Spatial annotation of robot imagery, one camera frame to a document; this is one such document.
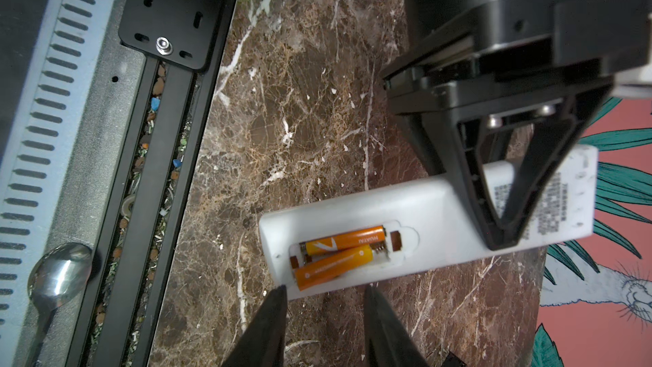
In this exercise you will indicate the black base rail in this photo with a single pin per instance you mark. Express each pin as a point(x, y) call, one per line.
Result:
point(183, 43)

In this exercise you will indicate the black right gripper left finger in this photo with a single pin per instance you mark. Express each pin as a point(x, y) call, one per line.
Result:
point(263, 342)

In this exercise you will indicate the metal spoon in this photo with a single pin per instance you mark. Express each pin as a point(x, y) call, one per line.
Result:
point(56, 279)

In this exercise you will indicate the white slotted cable duct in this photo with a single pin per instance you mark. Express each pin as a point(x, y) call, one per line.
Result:
point(39, 149)

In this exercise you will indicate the orange AA battery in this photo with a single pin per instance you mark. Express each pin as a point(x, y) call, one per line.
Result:
point(332, 267)
point(341, 242)

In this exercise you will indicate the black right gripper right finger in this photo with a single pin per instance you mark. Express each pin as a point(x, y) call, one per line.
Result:
point(387, 342)

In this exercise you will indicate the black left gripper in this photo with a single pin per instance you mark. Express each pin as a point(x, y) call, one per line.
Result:
point(458, 48)

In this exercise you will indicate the white remote control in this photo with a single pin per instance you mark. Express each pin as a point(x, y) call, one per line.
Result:
point(425, 225)

